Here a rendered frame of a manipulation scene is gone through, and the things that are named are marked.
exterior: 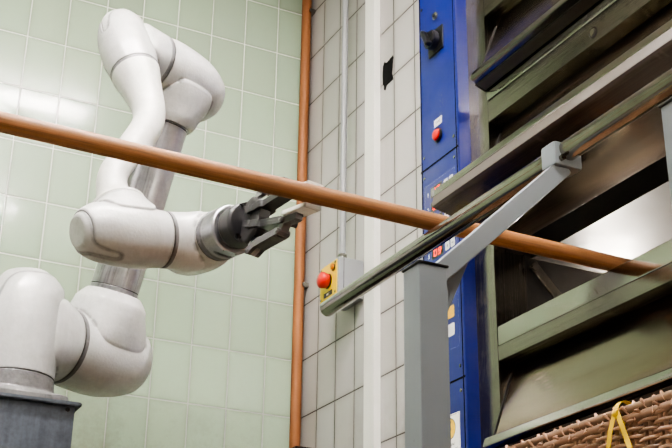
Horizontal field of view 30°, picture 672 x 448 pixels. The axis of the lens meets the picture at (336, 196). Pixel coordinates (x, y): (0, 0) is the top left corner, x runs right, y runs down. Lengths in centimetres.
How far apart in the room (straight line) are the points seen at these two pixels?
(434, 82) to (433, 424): 148
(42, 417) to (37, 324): 18
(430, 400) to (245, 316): 180
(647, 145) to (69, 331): 114
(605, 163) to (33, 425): 113
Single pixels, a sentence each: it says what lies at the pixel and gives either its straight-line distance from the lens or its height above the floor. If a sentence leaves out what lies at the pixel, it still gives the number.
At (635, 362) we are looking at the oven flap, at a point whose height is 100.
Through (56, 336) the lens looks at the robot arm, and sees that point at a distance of 246.
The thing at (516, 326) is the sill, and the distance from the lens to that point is 242.
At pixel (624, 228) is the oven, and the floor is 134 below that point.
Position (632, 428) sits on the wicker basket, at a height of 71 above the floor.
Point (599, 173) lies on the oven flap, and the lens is 229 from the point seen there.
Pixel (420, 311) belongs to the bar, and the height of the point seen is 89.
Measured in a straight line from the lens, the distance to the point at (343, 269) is 299.
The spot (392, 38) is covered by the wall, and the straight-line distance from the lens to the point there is 317.
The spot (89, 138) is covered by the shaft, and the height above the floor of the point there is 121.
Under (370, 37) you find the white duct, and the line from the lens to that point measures 324.
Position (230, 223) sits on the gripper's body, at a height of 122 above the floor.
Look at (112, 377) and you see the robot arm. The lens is 257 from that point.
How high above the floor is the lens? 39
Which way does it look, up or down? 25 degrees up
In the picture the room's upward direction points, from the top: 1 degrees clockwise
